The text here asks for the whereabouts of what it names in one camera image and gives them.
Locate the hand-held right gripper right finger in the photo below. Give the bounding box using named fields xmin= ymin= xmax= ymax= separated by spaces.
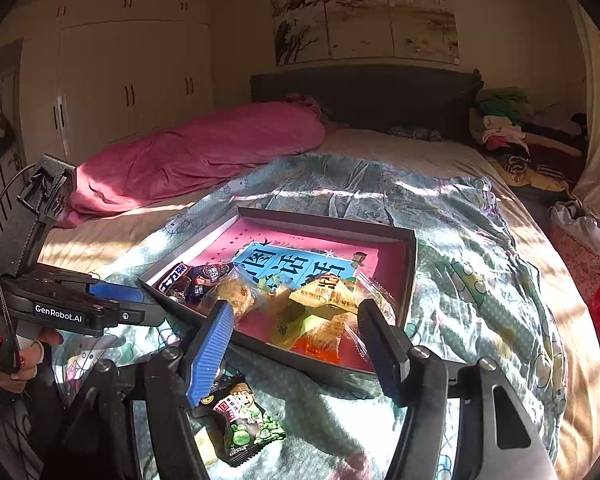
xmin=356 ymin=299 xmax=556 ymax=480

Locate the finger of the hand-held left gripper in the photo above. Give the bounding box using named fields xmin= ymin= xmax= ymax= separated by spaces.
xmin=100 ymin=305 xmax=166 ymax=333
xmin=82 ymin=274 xmax=147 ymax=305

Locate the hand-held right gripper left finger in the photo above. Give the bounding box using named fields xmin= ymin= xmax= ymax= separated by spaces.
xmin=60 ymin=300 xmax=236 ymax=480

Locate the orange cake packet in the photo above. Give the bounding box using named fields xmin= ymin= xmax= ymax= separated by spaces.
xmin=290 ymin=317 xmax=361 ymax=361

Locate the brown chocolate bar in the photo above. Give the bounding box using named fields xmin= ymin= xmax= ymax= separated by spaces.
xmin=157 ymin=262 xmax=201 ymax=306

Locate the clear bag of yellow snack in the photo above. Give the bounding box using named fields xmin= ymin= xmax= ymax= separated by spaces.
xmin=352 ymin=276 xmax=398 ymax=333

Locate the clear pastry packet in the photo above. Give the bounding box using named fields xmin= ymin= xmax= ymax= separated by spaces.
xmin=215 ymin=275 xmax=261 ymax=318

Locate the green pea snack packet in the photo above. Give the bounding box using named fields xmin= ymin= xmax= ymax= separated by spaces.
xmin=200 ymin=374 xmax=287 ymax=468

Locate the blue cookie packet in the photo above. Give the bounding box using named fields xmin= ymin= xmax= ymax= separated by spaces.
xmin=187 ymin=261 xmax=236 ymax=301

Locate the dark cardboard box tray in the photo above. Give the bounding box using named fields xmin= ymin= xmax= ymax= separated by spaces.
xmin=139 ymin=206 xmax=418 ymax=376

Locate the yellow snack packet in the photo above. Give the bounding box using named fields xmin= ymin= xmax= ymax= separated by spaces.
xmin=287 ymin=280 xmax=366 ymax=318

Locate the person's left hand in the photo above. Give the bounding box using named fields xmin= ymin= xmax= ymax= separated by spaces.
xmin=0 ymin=310 xmax=65 ymax=393

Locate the pink book with blue label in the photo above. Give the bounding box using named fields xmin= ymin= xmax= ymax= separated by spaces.
xmin=190 ymin=220 xmax=381 ymax=361

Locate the person's patterned clothing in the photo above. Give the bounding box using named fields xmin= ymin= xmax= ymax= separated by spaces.
xmin=0 ymin=385 xmax=46 ymax=480

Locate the cartoon printed quilt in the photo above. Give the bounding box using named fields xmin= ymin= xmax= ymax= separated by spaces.
xmin=50 ymin=152 xmax=566 ymax=480

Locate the pink blanket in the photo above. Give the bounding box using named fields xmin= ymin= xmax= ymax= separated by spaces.
xmin=55 ymin=94 xmax=327 ymax=228

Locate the bed with beige sheet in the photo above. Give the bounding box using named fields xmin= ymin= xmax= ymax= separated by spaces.
xmin=40 ymin=127 xmax=600 ymax=480

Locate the pink patterned box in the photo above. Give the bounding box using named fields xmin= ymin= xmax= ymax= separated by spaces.
xmin=550 ymin=225 xmax=600 ymax=303

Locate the white wardrobe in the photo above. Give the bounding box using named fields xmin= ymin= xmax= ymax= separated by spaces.
xmin=17 ymin=0 xmax=215 ymax=161

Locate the white plastic bag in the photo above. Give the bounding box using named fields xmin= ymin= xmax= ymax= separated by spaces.
xmin=550 ymin=200 xmax=600 ymax=261

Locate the pile of clothes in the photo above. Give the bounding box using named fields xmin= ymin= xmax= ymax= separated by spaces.
xmin=469 ymin=85 xmax=588 ymax=193

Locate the dark headboard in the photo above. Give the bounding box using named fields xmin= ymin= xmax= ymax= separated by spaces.
xmin=250 ymin=69 xmax=483 ymax=143

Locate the wall painting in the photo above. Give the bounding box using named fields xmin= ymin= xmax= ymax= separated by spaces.
xmin=271 ymin=0 xmax=462 ymax=67

